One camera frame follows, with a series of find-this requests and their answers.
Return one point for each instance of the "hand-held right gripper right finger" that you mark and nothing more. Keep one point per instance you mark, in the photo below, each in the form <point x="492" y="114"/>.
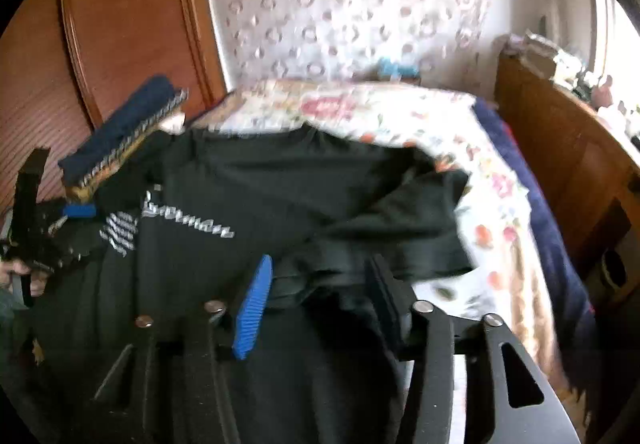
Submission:
<point x="386" y="301"/>

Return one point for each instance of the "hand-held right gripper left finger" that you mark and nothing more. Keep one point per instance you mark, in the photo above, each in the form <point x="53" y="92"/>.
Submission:
<point x="254" y="306"/>

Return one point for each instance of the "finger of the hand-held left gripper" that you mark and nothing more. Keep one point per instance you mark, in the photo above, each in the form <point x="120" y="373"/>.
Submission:
<point x="80" y="210"/>
<point x="30" y="194"/>

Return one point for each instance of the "black t-shirt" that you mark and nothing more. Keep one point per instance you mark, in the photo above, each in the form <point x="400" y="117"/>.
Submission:
<point x="280" y="184"/>

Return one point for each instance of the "person's left hand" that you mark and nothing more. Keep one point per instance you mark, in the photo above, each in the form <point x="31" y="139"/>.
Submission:
<point x="35" y="281"/>

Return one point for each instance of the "navy fringed cushion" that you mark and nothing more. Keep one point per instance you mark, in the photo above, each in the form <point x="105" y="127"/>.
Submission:
<point x="125" y="124"/>

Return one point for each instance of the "navy blue blanket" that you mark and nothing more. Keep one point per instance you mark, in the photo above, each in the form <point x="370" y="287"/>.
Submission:
<point x="545" y="224"/>

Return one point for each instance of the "floral printed bedsheet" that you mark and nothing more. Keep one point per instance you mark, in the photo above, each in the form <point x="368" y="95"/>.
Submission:
<point x="400" y="119"/>

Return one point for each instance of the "wooden wardrobe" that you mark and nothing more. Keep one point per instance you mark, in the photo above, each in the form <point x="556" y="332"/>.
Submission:
<point x="125" y="24"/>

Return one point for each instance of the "black waste bin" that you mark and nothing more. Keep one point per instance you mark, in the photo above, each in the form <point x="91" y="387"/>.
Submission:
<point x="613" y="269"/>

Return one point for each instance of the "blue tissue pack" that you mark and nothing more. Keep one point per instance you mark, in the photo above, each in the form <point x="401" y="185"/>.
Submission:
<point x="396" y="68"/>

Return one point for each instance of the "long wooden cabinet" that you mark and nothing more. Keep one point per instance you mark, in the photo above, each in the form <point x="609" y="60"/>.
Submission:
<point x="555" y="139"/>

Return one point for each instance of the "stack of books and boxes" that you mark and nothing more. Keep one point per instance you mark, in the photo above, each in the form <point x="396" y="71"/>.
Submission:
<point x="540" y="49"/>

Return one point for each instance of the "pink figurine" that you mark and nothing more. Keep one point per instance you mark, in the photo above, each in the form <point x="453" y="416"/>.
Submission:
<point x="604" y="92"/>

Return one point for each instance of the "window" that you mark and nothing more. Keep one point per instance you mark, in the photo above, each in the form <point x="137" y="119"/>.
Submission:
<point x="617" y="44"/>

